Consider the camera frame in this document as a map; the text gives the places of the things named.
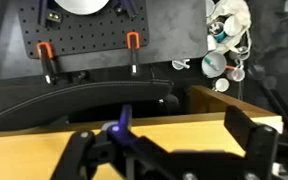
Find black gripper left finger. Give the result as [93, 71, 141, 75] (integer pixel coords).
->
[50, 130, 98, 180]

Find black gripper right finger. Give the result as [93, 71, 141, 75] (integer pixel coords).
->
[223, 104, 280, 180]

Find black office chair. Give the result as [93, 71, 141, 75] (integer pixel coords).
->
[0, 79, 175, 133]

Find black tripod legs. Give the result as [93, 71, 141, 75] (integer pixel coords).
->
[248, 64, 288, 134]

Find small white cup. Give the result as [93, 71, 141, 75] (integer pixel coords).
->
[213, 78, 231, 94]

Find small clear cup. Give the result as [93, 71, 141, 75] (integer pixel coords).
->
[231, 66, 246, 83]

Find grey cup with green pen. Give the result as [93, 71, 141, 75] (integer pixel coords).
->
[201, 51, 228, 79]

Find orange black bar clamp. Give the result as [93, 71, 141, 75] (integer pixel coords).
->
[126, 31, 142, 76]
[35, 41, 60, 85]

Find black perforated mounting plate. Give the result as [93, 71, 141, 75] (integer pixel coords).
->
[16, 0, 151, 60]

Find white cloth bag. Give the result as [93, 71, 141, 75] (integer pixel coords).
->
[206, 0, 253, 62]

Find dark grey robot stand platform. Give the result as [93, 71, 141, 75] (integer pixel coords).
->
[15, 0, 209, 73]

